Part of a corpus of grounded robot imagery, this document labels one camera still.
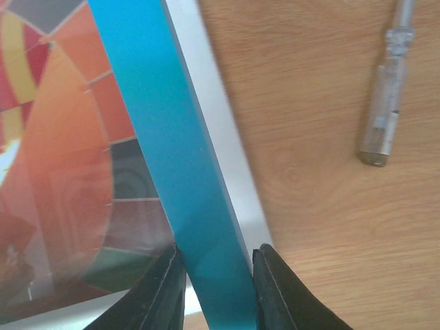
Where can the balloon photo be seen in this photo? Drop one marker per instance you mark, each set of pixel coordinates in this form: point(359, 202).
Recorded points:
point(80, 216)

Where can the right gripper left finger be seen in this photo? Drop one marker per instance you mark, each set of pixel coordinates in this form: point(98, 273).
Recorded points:
point(156, 301)

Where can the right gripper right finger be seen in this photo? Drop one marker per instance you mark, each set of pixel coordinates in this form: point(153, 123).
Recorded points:
point(283, 301)

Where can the white paper mat border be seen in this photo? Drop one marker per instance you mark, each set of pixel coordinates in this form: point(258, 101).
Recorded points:
point(76, 316)

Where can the turquoise picture frame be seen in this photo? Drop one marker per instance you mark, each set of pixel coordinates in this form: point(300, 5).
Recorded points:
point(166, 70)

